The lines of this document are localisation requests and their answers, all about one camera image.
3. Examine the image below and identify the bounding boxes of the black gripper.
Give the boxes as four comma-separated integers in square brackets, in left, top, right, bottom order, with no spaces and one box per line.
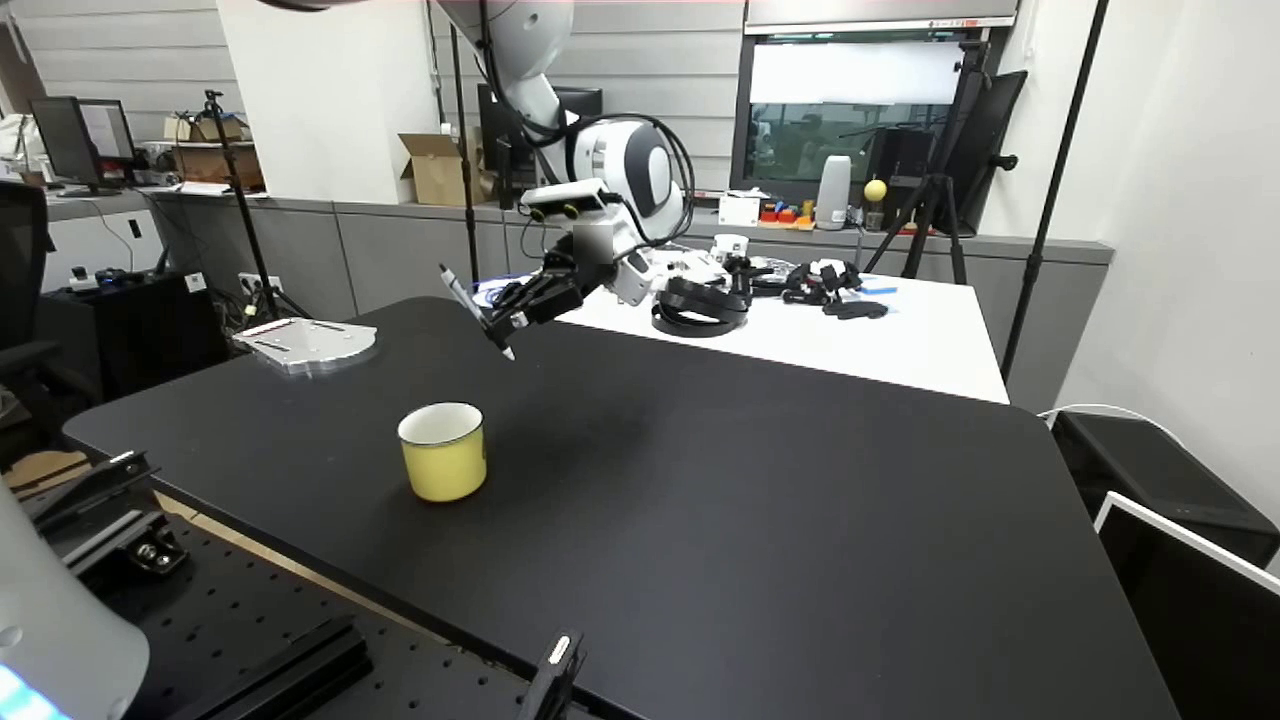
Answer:
[485,235,626,352]

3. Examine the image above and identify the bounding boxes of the yellow enamel mug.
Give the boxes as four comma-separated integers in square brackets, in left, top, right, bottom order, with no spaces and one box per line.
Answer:
[392,400,492,508]

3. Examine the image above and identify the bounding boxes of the upright black pole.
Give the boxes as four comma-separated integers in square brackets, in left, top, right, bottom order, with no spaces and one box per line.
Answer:
[439,0,486,297]

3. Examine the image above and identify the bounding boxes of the open cardboard box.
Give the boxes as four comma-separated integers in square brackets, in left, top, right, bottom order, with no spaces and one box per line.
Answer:
[396,128,469,214]

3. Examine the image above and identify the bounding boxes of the white electronics clutter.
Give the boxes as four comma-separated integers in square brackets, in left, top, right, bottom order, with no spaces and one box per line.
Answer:
[639,231,754,300]

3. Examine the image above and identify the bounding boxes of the small red items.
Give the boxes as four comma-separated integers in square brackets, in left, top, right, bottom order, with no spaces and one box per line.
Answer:
[760,195,820,231]

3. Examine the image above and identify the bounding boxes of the thin black tripod stand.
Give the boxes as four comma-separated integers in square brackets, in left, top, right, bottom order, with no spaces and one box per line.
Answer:
[194,85,311,327]

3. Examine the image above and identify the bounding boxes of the dark framed screen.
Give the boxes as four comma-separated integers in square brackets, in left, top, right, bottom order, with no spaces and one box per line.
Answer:
[740,34,993,216]

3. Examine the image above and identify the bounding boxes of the white cylinder speaker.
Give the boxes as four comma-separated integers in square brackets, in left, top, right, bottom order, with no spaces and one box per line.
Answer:
[813,153,857,231]

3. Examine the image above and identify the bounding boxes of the small brown box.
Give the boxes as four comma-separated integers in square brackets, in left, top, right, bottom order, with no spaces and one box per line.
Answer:
[165,131,269,192]

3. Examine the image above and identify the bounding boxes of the black table clamp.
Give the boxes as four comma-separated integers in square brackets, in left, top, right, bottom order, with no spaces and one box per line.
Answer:
[517,627,584,720]

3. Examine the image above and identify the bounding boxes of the white table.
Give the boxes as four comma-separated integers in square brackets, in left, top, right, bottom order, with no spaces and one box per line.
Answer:
[465,258,1013,409]

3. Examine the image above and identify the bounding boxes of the black cabinet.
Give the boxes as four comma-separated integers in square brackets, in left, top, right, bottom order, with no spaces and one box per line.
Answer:
[34,266,233,404]

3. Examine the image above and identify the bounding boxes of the black perforated breadboard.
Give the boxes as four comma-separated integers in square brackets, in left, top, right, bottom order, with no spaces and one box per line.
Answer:
[74,514,603,720]

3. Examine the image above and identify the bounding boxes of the grey computer monitor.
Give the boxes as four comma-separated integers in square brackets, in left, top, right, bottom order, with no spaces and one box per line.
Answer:
[28,93,139,192]

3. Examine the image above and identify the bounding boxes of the black office chair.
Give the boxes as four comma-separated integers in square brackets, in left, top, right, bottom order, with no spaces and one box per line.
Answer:
[0,176,65,466]

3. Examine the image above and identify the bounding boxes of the slanted black pole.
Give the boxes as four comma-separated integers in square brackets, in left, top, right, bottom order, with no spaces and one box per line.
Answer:
[997,0,1117,385]

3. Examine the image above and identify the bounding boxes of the black low box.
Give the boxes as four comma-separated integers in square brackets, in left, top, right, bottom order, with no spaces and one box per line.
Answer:
[1049,409,1280,572]

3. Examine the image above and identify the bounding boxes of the framed flat panel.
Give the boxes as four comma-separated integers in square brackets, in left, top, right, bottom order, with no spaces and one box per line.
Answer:
[1091,488,1280,720]

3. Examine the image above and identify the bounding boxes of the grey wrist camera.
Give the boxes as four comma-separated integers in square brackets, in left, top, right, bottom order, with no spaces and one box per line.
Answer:
[517,176,622,229]

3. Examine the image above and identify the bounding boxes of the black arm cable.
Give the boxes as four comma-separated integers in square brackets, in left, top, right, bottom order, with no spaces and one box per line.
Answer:
[479,37,698,226]

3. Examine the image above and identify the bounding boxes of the black cable bundle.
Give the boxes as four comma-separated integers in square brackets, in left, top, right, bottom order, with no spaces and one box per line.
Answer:
[774,258,890,323]

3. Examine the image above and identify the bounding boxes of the black rail block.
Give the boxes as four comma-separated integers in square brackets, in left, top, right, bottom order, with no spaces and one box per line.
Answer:
[165,616,377,720]

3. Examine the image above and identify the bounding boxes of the black metal mount bracket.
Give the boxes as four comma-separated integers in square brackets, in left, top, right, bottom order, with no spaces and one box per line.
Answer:
[14,449,191,583]

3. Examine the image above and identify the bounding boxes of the black camera tripod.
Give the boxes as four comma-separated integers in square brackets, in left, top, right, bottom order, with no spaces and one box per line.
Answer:
[859,37,1022,289]

